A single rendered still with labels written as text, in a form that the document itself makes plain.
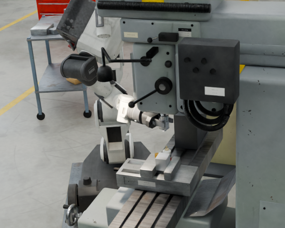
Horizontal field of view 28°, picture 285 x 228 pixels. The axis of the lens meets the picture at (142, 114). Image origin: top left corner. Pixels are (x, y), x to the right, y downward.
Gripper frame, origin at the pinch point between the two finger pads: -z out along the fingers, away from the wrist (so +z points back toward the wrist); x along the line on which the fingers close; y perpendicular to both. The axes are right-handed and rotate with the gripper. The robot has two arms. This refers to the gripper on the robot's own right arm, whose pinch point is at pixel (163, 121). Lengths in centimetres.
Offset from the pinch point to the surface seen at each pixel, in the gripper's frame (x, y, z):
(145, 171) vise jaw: -12.7, 20.1, 1.1
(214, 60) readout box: -23, -44, -43
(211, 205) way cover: -2.0, 32.5, -27.1
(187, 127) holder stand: 29.2, 18.2, 9.9
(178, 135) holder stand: 27.4, 23.0, 13.8
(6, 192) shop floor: 29, 126, 188
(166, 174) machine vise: -9.1, 20.0, -8.1
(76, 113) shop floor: 159, 127, 251
